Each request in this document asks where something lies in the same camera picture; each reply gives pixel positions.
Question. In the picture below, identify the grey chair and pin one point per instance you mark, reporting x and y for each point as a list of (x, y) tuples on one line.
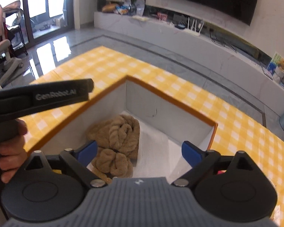
[(4, 59)]

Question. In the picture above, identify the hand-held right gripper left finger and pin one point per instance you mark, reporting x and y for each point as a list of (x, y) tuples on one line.
[(88, 151)]

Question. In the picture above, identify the white router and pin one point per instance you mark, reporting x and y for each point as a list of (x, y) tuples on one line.
[(194, 29)]

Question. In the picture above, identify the white box with orange rim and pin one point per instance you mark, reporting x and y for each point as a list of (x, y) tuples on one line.
[(170, 113)]

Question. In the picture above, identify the blue snack packet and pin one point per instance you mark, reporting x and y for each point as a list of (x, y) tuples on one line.
[(122, 10)]

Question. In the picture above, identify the pink chair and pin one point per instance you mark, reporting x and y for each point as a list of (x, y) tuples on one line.
[(11, 8)]

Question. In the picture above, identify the person's left hand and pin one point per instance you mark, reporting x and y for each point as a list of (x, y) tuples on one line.
[(13, 153)]

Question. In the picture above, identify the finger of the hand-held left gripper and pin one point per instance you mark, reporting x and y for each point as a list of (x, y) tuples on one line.
[(82, 85)]

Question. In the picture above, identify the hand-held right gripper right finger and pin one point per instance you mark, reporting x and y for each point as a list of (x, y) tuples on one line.
[(191, 153)]

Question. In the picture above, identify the brown plush towel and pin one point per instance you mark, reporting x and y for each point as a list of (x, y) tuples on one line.
[(120, 132)]

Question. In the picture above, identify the grey television console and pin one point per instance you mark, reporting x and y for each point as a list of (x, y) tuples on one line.
[(179, 42)]

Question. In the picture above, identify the pink small box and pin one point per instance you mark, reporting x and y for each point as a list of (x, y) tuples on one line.
[(162, 16)]

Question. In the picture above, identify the brown bread bag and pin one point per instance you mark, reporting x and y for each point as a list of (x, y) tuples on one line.
[(108, 7)]

